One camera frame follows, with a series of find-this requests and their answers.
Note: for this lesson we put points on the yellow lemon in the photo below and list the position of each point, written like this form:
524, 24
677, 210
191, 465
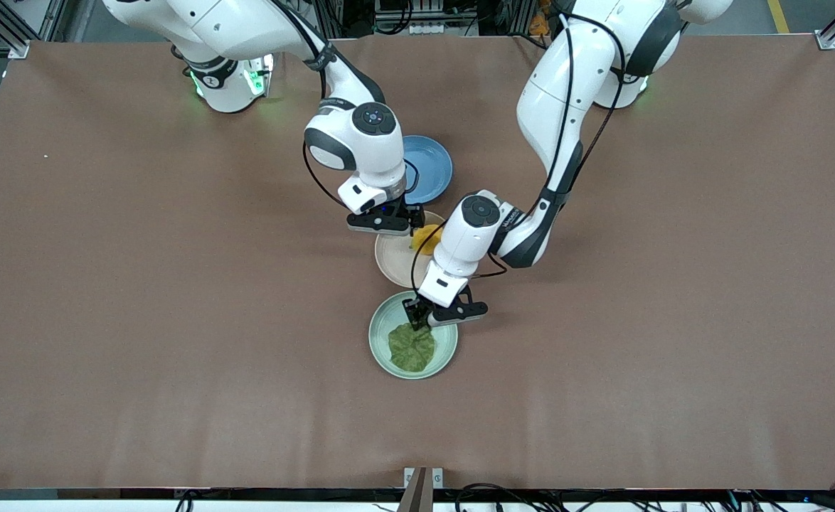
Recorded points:
426, 238

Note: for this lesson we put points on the blue plate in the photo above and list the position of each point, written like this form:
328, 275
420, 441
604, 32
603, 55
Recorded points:
428, 167

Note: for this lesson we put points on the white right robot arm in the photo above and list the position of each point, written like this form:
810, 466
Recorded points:
247, 28

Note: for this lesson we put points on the beige plate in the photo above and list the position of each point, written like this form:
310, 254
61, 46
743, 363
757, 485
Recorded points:
392, 259

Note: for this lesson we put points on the white power strip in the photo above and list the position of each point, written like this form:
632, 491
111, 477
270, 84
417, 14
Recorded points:
428, 28

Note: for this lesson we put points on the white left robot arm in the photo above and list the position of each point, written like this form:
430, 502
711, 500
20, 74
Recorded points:
567, 92

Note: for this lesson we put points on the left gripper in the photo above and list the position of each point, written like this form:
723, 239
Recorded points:
415, 311

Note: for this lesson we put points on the mint green plate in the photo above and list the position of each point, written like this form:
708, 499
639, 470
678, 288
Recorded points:
382, 334

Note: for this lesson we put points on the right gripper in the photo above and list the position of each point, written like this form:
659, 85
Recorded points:
410, 213

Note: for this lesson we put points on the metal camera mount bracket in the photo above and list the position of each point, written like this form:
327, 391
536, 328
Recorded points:
423, 491

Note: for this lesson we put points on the bag of orange items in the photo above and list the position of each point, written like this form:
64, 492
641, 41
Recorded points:
540, 25

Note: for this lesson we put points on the dark electronics rack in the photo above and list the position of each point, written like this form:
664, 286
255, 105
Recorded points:
424, 7

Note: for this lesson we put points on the green lettuce leaf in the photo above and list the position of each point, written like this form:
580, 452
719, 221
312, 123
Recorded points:
412, 348

